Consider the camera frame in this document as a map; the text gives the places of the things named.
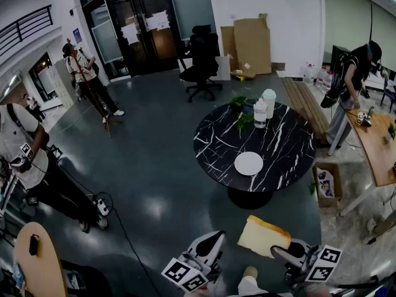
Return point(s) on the large brown cardboard sheet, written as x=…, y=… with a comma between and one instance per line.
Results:
x=252, y=46

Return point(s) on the white power strip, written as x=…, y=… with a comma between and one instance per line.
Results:
x=101, y=206

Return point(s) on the black marble round table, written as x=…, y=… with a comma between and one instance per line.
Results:
x=278, y=147

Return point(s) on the green leafy plant sprig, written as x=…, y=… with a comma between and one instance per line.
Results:
x=242, y=121

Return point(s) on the black office chair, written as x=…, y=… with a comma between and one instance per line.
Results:
x=202, y=63

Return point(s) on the hand-held gripper on desk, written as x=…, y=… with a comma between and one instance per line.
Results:
x=364, y=118

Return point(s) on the yellow sponge cake slice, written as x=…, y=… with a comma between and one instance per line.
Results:
x=261, y=235

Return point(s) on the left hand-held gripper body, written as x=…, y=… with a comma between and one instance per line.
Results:
x=185, y=274

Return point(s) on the small black device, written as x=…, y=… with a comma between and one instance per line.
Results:
x=33, y=245

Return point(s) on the oval light wooden table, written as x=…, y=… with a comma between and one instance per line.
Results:
x=40, y=268

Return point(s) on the white round plate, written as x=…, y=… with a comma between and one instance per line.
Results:
x=248, y=163

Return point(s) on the brown wooden desk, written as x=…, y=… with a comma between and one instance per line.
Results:
x=377, y=147

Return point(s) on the black stair railing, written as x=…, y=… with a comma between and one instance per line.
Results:
x=24, y=26

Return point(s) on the dark blue cloth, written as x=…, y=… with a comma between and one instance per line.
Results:
x=247, y=110

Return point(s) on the slatted wooden bench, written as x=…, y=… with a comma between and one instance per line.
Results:
x=304, y=107

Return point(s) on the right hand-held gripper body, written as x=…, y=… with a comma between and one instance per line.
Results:
x=321, y=266

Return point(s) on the black monitor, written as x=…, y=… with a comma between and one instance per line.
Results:
x=338, y=56

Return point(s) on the red tripod pole stand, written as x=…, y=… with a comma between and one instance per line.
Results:
x=92, y=94

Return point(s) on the black chair with round seat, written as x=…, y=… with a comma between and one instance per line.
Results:
x=83, y=280

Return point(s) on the clear water jug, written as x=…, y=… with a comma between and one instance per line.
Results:
x=324, y=79
x=308, y=74

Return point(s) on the person's white trouser leg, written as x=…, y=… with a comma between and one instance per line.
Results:
x=250, y=286

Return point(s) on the open cardboard box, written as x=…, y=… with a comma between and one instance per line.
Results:
x=328, y=186

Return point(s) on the clear bottle with pink lid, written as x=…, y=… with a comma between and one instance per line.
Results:
x=260, y=114

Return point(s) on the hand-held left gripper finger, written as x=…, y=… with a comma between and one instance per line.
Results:
x=198, y=244
x=220, y=247

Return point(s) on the white cup with green lid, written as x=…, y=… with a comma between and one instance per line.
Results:
x=269, y=104

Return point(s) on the flat cardboard pieces on floor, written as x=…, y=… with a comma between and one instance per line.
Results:
x=242, y=74

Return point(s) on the person's beige shoe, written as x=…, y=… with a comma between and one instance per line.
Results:
x=250, y=272

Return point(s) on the person's right forearm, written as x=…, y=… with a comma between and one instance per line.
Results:
x=317, y=291

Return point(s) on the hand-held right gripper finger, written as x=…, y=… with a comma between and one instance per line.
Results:
x=280, y=254
x=304, y=247

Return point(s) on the white flat panel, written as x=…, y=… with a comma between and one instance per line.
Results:
x=223, y=68

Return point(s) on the black framed glass double door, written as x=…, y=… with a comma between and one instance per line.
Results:
x=139, y=32

